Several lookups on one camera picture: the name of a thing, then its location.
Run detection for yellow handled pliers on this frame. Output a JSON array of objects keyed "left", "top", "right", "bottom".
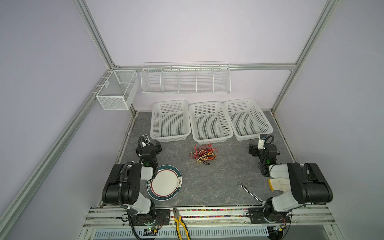
[{"left": 173, "top": 207, "right": 191, "bottom": 240}]

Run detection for left white plastic basket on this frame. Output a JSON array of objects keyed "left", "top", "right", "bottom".
[{"left": 150, "top": 100, "right": 191, "bottom": 143}]

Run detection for yellow cable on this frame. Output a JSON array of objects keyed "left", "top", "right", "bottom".
[{"left": 196, "top": 149, "right": 217, "bottom": 164}]

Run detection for white wire wall shelf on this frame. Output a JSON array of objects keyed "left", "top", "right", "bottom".
[{"left": 141, "top": 62, "right": 232, "bottom": 94}]

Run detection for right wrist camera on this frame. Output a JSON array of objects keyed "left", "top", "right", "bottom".
[{"left": 258, "top": 134, "right": 268, "bottom": 150}]

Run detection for right white plastic basket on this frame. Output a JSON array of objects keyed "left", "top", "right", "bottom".
[{"left": 223, "top": 99, "right": 274, "bottom": 141}]

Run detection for black cable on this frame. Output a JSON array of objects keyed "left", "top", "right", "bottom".
[{"left": 193, "top": 143, "right": 218, "bottom": 166}]

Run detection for white plastic basket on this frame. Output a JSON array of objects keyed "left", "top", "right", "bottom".
[
  {"left": 189, "top": 102, "right": 234, "bottom": 145},
  {"left": 150, "top": 100, "right": 191, "bottom": 143},
  {"left": 223, "top": 99, "right": 274, "bottom": 141}
]

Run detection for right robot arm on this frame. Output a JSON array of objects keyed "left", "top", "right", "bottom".
[{"left": 249, "top": 143, "right": 333, "bottom": 223}]

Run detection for white mesh wall box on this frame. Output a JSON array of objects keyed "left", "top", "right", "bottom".
[{"left": 96, "top": 70, "right": 140, "bottom": 111}]

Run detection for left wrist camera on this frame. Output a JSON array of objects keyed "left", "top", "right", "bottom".
[{"left": 141, "top": 135, "right": 151, "bottom": 148}]

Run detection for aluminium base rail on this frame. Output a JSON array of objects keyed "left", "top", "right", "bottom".
[{"left": 83, "top": 205, "right": 336, "bottom": 229}]

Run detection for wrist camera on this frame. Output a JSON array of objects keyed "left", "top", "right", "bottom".
[
  {"left": 258, "top": 134, "right": 268, "bottom": 150},
  {"left": 141, "top": 135, "right": 151, "bottom": 148}
]

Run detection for white yellow work glove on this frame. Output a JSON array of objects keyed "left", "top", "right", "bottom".
[{"left": 268, "top": 178, "right": 291, "bottom": 193}]

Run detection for middle white plastic basket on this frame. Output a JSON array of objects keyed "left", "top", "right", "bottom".
[{"left": 189, "top": 102, "right": 234, "bottom": 145}]

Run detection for white vented cable duct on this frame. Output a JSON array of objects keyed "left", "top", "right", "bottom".
[{"left": 92, "top": 227, "right": 270, "bottom": 240}]

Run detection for silver wrench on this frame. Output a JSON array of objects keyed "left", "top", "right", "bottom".
[{"left": 237, "top": 182, "right": 266, "bottom": 207}]

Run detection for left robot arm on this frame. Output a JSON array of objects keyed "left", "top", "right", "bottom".
[{"left": 102, "top": 141, "right": 162, "bottom": 225}]

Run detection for green rimmed white plate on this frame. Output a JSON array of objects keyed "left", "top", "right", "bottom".
[{"left": 147, "top": 165, "right": 183, "bottom": 201}]

